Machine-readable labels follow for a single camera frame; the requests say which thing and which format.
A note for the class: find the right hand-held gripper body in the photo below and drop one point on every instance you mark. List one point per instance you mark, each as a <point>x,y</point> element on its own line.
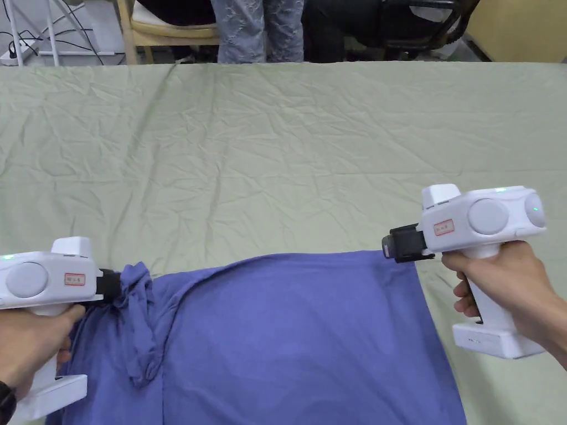
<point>483,217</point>

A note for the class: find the white power strip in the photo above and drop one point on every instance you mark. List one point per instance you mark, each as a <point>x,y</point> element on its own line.
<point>17,51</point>

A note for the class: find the person's right forearm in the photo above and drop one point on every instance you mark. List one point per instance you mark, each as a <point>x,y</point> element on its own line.
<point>556,345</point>

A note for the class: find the person's right hand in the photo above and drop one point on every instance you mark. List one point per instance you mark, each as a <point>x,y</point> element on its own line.
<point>505,287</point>

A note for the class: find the bed with pale green sheet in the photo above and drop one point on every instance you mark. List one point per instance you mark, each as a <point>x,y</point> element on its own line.
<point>266,155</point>

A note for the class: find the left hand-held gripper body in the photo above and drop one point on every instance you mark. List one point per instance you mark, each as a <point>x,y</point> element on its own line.
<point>40,279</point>

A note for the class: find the blue shirt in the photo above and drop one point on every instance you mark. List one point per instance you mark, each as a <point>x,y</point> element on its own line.
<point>283,341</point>

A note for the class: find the person's left hand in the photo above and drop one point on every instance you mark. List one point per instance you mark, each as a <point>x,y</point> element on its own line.
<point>31,345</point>

